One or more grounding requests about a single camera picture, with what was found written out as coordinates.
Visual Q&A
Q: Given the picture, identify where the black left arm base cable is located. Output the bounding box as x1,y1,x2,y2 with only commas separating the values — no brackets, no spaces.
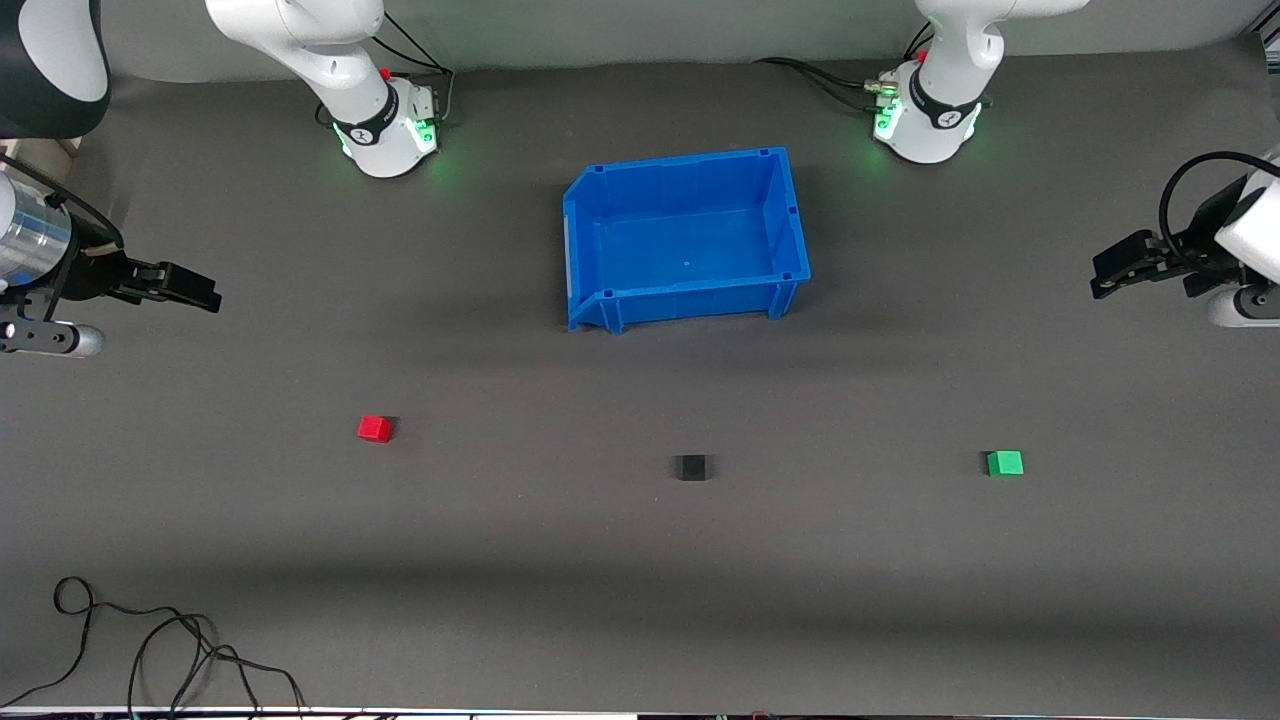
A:
755,25,937,113

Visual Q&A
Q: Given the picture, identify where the black arm base cable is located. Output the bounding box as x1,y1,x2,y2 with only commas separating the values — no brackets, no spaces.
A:
755,25,937,113
316,12,457,129

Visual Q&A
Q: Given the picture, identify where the beige plastic crate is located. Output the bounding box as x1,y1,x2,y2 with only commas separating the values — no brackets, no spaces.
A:
0,135,83,179

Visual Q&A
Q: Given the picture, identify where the thin black loose cable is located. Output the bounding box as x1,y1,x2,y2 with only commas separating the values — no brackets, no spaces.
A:
0,577,307,720

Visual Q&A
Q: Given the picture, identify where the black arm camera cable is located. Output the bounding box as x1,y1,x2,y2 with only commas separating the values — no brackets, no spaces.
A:
0,152,126,251
1158,151,1280,273

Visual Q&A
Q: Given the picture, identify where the black right arm base cable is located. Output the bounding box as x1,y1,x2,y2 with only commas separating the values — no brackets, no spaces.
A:
316,12,457,129

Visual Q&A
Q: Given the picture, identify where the dark grey table mat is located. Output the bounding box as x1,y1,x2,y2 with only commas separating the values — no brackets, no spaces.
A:
0,38,1280,715

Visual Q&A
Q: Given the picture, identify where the blue plastic storage bin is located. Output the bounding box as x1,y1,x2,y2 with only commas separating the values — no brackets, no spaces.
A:
562,147,812,334

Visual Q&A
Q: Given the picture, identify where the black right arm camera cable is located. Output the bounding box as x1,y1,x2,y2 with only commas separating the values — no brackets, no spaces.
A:
0,152,126,251

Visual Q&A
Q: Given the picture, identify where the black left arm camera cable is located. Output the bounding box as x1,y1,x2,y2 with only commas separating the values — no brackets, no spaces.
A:
1158,151,1280,273

